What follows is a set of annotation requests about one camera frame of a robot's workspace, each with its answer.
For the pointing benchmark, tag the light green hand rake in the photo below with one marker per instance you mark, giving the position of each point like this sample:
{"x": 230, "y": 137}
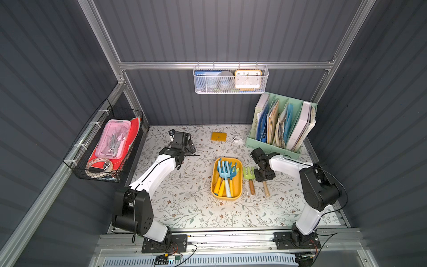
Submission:
{"x": 249, "y": 175}

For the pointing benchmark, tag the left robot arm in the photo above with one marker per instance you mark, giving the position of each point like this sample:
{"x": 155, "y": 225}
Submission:
{"x": 132, "y": 206}

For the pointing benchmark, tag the blue rake yellow handle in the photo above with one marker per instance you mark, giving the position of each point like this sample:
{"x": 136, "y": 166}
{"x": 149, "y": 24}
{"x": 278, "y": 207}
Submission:
{"x": 234, "y": 170}

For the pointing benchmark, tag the black wire side basket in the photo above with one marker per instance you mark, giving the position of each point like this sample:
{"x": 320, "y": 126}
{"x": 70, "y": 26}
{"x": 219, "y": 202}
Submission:
{"x": 78, "y": 160}

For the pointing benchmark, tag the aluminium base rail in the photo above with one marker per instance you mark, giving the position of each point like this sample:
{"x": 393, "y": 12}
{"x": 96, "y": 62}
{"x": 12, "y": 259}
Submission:
{"x": 334, "y": 247}

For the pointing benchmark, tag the grey tape roll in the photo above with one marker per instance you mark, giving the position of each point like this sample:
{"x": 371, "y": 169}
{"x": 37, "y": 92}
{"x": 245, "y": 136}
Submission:
{"x": 225, "y": 81}

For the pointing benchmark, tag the blue box in basket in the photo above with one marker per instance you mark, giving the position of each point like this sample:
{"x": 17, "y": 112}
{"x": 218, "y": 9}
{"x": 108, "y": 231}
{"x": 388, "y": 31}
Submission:
{"x": 206, "y": 80}

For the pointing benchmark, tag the pink tool case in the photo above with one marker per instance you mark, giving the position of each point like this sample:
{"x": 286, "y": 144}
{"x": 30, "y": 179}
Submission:
{"x": 113, "y": 139}

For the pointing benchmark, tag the blue fork yellow handle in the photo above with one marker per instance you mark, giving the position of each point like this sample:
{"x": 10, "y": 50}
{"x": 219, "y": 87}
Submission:
{"x": 219, "y": 187}

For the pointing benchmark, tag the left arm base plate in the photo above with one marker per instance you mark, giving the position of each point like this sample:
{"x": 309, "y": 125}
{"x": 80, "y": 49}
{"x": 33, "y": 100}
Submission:
{"x": 172, "y": 244}

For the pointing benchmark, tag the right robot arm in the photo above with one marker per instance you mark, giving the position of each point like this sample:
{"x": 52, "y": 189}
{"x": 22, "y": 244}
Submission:
{"x": 320, "y": 188}

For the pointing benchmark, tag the blue folder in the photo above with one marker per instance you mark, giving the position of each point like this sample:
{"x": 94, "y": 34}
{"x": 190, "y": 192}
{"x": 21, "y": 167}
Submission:
{"x": 287, "y": 123}

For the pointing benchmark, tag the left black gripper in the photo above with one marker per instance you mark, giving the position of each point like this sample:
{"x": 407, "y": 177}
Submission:
{"x": 186, "y": 143}

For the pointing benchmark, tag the light blue hand rake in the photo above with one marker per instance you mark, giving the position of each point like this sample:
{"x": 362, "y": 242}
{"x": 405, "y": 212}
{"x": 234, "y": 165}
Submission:
{"x": 226, "y": 169}

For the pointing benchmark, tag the white binder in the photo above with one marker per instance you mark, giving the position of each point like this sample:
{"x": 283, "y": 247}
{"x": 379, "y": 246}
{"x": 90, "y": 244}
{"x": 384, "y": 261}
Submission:
{"x": 304, "y": 125}

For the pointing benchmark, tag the green file organizer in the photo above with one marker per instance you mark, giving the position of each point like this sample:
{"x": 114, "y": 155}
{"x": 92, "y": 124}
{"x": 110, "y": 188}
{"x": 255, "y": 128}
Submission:
{"x": 267, "y": 126}

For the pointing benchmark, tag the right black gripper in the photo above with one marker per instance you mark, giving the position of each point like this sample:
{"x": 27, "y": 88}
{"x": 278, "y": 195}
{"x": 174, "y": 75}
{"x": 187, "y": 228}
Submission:
{"x": 264, "y": 174}

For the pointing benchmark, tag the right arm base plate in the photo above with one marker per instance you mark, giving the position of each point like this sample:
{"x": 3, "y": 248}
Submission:
{"x": 294, "y": 240}

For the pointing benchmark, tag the yellow storage box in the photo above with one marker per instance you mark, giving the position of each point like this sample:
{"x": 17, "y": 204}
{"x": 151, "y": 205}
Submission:
{"x": 238, "y": 180}

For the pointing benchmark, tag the dark green hand rake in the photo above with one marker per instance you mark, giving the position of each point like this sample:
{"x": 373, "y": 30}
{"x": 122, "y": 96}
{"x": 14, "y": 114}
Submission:
{"x": 266, "y": 189}

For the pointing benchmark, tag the yellow wallet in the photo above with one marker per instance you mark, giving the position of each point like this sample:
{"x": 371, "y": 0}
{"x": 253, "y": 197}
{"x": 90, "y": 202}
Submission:
{"x": 219, "y": 136}

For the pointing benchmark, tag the yellow alarm clock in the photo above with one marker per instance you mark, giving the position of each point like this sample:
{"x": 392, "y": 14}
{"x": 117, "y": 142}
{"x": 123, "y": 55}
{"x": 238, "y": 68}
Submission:
{"x": 248, "y": 79}

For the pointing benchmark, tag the clear tape roll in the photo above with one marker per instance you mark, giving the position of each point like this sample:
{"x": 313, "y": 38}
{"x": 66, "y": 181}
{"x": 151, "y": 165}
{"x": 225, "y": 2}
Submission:
{"x": 102, "y": 163}

